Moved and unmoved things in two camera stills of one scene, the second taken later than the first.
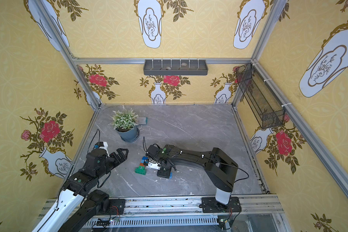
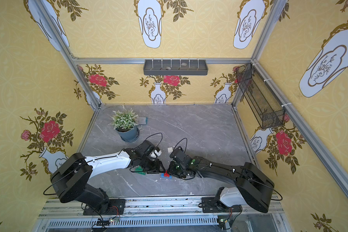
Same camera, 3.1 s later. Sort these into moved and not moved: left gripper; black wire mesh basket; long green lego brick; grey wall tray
Moved: left gripper
Not moved: black wire mesh basket; grey wall tray; long green lego brick
